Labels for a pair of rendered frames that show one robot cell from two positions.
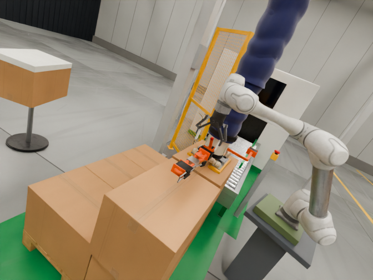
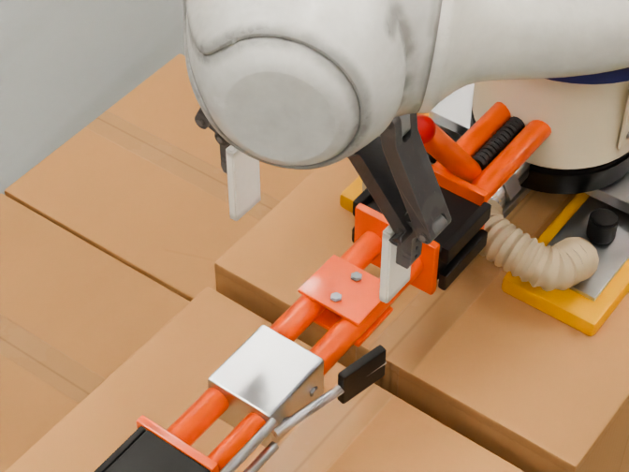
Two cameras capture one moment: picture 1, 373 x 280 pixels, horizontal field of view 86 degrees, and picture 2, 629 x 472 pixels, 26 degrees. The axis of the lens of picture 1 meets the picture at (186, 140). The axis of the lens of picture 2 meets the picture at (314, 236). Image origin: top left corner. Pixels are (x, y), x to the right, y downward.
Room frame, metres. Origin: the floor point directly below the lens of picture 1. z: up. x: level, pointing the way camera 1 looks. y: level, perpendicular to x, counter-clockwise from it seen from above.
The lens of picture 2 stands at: (0.45, -0.32, 1.91)
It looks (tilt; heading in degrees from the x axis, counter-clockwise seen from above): 46 degrees down; 18
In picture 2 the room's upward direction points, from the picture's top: straight up
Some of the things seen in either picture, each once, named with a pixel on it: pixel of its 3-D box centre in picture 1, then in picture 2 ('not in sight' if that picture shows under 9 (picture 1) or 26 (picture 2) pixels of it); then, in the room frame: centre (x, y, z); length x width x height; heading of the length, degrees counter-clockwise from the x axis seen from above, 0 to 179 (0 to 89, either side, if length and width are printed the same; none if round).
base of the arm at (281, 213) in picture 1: (290, 214); not in sight; (1.38, -0.99, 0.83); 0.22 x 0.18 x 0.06; 150
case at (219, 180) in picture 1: (200, 176); (526, 303); (1.50, -0.24, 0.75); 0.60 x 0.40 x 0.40; 161
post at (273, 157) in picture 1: (254, 186); not in sight; (2.23, -1.01, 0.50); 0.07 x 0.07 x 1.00; 72
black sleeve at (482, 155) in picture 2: not in sight; (497, 144); (1.39, -0.20, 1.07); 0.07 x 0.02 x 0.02; 161
